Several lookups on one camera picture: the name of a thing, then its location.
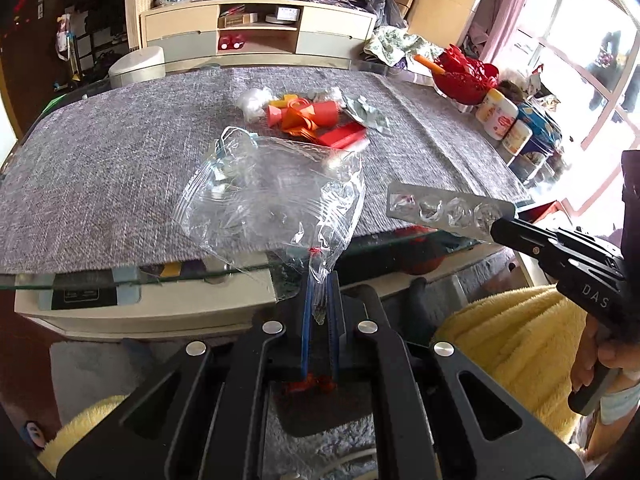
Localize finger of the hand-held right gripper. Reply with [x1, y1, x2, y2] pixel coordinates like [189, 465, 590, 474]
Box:
[489, 216, 562, 275]

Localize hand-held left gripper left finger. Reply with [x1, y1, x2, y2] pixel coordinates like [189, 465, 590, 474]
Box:
[56, 279, 315, 480]

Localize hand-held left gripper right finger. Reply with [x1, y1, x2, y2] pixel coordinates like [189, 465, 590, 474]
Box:
[326, 272, 587, 480]

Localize silver blister pack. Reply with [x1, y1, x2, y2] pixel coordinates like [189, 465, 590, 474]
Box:
[386, 181, 517, 244]

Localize clear plastic bag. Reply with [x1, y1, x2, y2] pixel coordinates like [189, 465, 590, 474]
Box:
[172, 126, 369, 322]

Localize person's right hand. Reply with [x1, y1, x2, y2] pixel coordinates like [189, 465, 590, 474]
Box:
[569, 317, 640, 395]

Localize yellow fleece garment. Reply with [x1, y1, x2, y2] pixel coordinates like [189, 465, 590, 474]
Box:
[37, 284, 601, 477]

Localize small white printed can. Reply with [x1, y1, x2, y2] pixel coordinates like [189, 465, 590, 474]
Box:
[501, 120, 534, 157]

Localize red colander bowl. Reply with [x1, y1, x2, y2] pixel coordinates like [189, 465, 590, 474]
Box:
[431, 44, 501, 107]

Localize window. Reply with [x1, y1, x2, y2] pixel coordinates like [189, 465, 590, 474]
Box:
[517, 0, 640, 221]

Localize silver foil wrapper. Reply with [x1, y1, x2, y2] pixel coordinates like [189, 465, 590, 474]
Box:
[345, 97, 392, 134]

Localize orange plastic stick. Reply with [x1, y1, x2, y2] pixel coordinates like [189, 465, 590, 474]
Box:
[414, 54, 446, 74]

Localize red paper box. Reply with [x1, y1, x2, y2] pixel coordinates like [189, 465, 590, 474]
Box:
[315, 121, 369, 151]

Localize grey fluffy rug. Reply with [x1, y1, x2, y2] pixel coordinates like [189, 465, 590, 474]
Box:
[49, 336, 382, 480]

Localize red paper roll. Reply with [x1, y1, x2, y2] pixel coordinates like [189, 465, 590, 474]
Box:
[311, 101, 342, 127]

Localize floral cloth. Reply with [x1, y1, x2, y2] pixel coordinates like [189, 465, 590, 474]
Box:
[363, 25, 451, 69]

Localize pink curtain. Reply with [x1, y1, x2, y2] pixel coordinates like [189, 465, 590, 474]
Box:
[470, 0, 542, 66]

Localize white crumpled plastic wrap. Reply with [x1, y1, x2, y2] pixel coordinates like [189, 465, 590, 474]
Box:
[235, 87, 275, 122]

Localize crumpled silver foil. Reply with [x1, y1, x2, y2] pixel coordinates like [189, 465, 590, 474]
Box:
[306, 86, 347, 109]

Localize grey plastic bag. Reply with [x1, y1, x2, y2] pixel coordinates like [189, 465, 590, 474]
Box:
[362, 0, 407, 27]

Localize white round tin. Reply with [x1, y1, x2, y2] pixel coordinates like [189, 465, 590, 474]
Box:
[265, 7, 302, 26]

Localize white round stool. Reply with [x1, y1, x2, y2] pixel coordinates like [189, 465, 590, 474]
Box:
[108, 46, 166, 89]

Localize brown flat box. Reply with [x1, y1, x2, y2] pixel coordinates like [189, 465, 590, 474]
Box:
[218, 12, 259, 29]

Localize beige TV cabinet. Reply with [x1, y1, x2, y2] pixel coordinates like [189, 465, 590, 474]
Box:
[139, 0, 379, 69]

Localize white hanging bag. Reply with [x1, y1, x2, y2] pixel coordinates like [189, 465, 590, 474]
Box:
[55, 15, 77, 62]

